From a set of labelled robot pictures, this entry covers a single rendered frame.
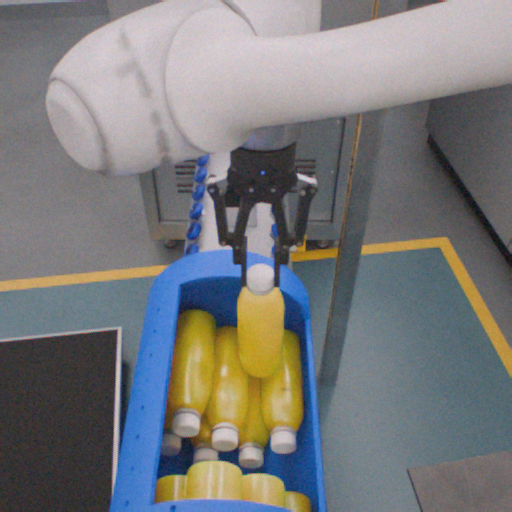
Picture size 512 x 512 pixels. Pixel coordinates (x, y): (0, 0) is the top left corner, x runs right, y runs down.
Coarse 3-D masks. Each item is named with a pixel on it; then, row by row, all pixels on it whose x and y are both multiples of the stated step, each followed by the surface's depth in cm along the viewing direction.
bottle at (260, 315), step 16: (272, 288) 78; (240, 304) 80; (256, 304) 78; (272, 304) 78; (240, 320) 81; (256, 320) 79; (272, 320) 79; (240, 336) 84; (256, 336) 81; (272, 336) 82; (240, 352) 88; (256, 352) 84; (272, 352) 85; (256, 368) 87; (272, 368) 88
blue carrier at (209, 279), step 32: (192, 256) 89; (224, 256) 88; (256, 256) 89; (160, 288) 89; (192, 288) 95; (224, 288) 95; (288, 288) 88; (160, 320) 83; (224, 320) 101; (288, 320) 101; (160, 352) 78; (160, 384) 74; (128, 416) 77; (160, 416) 70; (128, 448) 71; (192, 448) 93; (320, 448) 76; (128, 480) 67; (288, 480) 86; (320, 480) 73
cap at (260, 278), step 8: (248, 272) 77; (256, 272) 77; (264, 272) 77; (272, 272) 77; (248, 280) 77; (256, 280) 76; (264, 280) 76; (272, 280) 77; (256, 288) 77; (264, 288) 77
